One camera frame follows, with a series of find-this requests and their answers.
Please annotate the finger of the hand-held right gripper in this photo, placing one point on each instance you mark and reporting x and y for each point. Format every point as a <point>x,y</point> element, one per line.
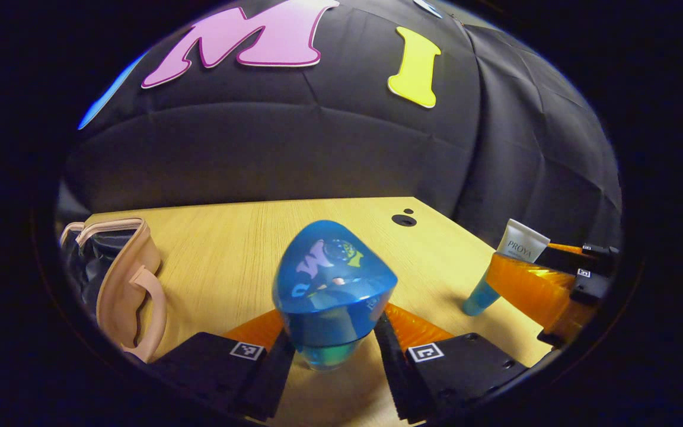
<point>567,261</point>
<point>531,284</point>

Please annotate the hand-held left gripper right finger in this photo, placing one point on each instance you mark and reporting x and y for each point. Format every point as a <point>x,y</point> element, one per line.
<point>395,373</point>

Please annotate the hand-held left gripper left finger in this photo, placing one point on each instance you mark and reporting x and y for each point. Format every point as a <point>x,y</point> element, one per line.
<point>270,379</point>

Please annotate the white tube with blue cap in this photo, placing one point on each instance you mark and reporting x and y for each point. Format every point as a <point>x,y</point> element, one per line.
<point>522,243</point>

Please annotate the blue skin care bottle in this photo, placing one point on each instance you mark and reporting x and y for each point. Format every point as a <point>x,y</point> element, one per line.
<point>332,284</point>

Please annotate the pink suitcase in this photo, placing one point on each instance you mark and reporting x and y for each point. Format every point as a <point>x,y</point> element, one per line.
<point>122,279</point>

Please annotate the black backdrop cloth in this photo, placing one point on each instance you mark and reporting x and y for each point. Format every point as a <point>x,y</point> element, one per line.
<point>318,136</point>

